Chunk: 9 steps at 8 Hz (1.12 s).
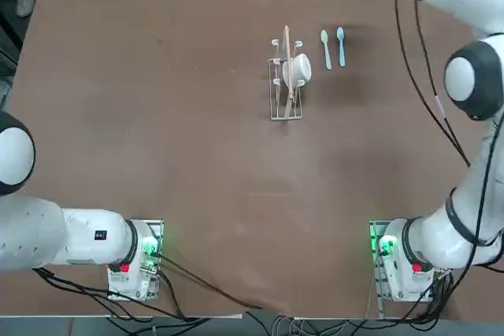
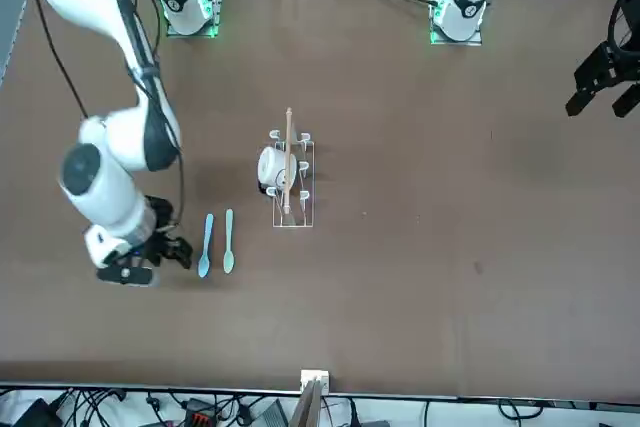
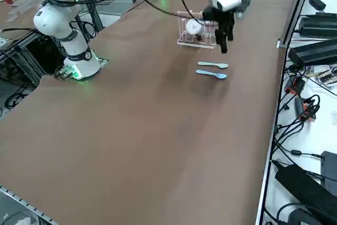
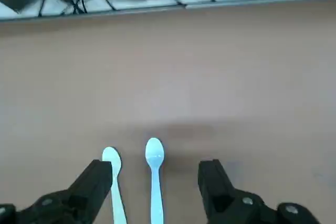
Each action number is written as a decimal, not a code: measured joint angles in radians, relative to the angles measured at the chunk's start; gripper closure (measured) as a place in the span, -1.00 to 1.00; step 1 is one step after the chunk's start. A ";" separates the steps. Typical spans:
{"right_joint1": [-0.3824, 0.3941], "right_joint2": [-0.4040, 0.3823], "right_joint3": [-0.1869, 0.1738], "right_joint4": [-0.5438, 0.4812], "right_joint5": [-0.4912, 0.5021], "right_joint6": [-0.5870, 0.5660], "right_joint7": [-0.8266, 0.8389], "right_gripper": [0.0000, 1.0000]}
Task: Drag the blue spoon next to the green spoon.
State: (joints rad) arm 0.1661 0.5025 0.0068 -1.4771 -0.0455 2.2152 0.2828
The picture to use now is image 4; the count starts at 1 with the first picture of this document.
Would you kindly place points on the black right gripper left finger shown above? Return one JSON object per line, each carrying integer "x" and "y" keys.
{"x": 65, "y": 205}

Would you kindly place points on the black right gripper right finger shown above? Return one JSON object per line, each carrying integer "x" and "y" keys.
{"x": 236, "y": 208}

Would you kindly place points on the blue plastic spoon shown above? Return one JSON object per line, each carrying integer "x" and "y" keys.
{"x": 156, "y": 195}

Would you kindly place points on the pale green plastic spoon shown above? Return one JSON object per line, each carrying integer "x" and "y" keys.
{"x": 118, "y": 195}

